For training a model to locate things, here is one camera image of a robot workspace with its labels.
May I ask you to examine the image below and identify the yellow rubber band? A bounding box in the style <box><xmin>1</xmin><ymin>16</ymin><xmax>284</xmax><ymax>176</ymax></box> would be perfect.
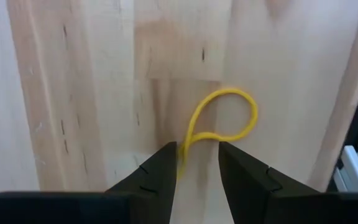
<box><xmin>177</xmin><ymin>88</ymin><xmax>259</xmax><ymax>180</ymax></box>

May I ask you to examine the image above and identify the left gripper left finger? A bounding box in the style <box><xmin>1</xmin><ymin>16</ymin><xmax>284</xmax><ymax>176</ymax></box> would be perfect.
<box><xmin>104</xmin><ymin>141</ymin><xmax>178</xmax><ymax>224</ymax></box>

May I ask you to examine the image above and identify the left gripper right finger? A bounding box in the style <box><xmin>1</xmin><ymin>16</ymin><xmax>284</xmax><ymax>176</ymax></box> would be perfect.
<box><xmin>218</xmin><ymin>141</ymin><xmax>319</xmax><ymax>224</ymax></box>

